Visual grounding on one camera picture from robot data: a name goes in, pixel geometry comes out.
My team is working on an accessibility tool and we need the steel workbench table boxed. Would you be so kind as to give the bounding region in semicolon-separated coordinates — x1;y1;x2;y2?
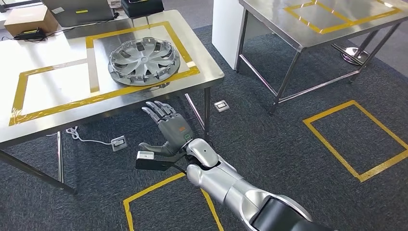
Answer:
236;0;408;115
0;9;225;195

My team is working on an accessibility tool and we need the peeled yellow tape mark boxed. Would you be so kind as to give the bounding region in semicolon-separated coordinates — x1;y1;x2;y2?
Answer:
9;58;93;127

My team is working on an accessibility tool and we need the yellow floor tape square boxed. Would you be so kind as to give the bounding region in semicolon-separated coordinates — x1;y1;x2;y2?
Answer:
123;172;225;231
303;100;408;183

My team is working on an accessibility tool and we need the black device with cable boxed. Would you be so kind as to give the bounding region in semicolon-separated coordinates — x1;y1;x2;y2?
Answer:
14;28;46;41

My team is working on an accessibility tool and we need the black case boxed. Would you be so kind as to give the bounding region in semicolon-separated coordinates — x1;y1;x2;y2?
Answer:
120;0;165;19

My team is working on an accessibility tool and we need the white panel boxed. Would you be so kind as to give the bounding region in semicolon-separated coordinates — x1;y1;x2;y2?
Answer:
212;0;271;71

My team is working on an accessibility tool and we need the silver plastic wheel hubcap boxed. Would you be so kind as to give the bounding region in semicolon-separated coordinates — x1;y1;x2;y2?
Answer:
107;37;181;87

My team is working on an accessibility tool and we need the yellow table tape outline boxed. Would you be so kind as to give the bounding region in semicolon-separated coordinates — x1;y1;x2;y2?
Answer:
283;0;403;35
85;21;201;96

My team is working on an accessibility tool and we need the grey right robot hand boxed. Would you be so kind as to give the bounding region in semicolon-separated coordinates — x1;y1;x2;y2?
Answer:
139;101;194;157

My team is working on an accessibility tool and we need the white knotted cable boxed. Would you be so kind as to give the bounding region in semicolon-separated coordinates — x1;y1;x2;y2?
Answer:
46;126;113;146

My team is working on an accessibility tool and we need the metal floor socket plate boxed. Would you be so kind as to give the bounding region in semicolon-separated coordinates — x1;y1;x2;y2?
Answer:
111;136;128;152
214;100;230;113

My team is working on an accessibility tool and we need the cardboard box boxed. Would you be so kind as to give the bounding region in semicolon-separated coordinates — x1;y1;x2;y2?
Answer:
3;4;59;37

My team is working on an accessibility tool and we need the chrome stanchion base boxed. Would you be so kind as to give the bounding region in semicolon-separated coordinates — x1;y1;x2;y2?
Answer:
342;47;370;66

